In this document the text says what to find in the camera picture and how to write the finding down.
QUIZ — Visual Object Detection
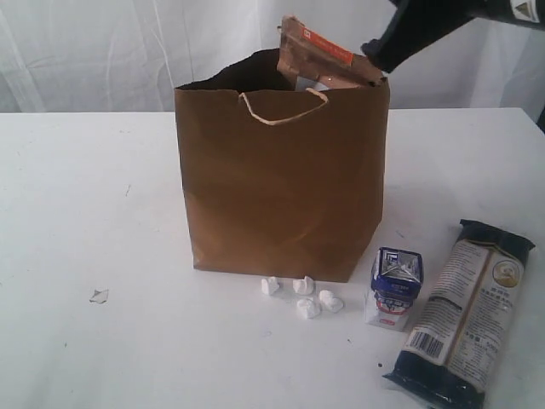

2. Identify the white candy lower middle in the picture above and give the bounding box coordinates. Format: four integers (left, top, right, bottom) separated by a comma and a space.
296, 298, 321, 320

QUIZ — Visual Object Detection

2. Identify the small torn paper scrap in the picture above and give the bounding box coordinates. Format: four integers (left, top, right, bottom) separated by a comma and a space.
89, 289, 109, 304

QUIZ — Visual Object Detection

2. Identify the white curtain backdrop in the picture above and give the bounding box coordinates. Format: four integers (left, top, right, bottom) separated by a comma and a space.
1, 0, 544, 118

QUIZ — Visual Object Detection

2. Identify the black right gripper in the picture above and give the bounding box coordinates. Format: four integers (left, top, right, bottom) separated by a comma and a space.
361, 0, 544, 73

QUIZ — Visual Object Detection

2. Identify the white candy upper middle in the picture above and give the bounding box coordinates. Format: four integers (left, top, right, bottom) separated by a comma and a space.
292, 276, 315, 296

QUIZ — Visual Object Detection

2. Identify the white candy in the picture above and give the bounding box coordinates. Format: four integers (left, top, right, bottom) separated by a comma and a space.
296, 298, 321, 320
318, 290, 344, 314
261, 276, 281, 296
292, 276, 315, 296

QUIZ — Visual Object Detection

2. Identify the brown paper shopping bag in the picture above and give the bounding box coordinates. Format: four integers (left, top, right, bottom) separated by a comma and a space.
174, 49, 389, 282

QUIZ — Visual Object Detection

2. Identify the blue white milk carton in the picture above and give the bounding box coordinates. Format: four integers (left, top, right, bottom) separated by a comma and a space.
365, 247, 424, 331

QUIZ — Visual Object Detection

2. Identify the brown kraft stand-up pouch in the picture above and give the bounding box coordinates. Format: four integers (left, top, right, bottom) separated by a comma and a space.
277, 15, 386, 89

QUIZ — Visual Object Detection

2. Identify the white candy leftmost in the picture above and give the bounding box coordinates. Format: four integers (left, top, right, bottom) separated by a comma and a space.
261, 276, 281, 296

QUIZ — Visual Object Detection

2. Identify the white candy right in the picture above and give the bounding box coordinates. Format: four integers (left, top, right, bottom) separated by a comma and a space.
318, 290, 344, 314

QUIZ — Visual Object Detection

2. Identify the dark blue noodle package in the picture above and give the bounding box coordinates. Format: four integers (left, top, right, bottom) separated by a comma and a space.
385, 219, 535, 408

